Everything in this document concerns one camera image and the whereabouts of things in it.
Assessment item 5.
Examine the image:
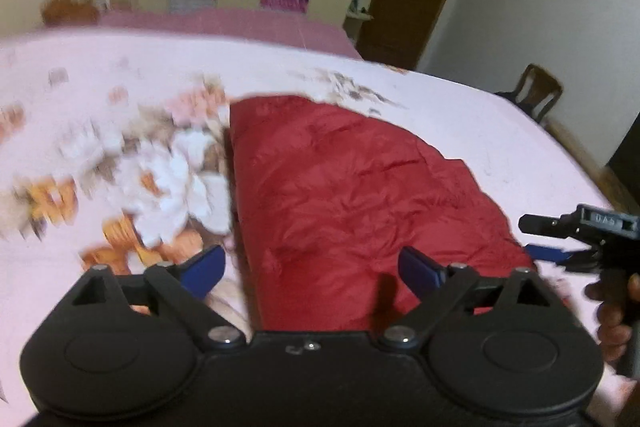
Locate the red down jacket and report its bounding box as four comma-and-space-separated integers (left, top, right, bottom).
227, 94, 538, 333

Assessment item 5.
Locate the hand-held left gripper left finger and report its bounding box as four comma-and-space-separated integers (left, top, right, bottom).
70, 245, 247, 352

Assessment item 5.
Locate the pink bed sheet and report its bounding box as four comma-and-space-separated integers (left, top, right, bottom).
97, 7, 363, 60

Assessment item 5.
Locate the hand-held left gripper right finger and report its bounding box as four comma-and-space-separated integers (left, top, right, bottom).
378, 245, 551, 352

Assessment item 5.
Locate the pink floral blanket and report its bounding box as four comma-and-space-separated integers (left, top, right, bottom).
0, 29, 640, 427

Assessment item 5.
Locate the wooden chair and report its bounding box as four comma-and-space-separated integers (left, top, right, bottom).
494, 63, 564, 124

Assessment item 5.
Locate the person's right hand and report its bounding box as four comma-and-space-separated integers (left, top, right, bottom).
584, 272, 640, 364

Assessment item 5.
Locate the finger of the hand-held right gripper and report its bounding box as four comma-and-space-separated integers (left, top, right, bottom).
518, 213, 581, 239
524, 243, 603, 274

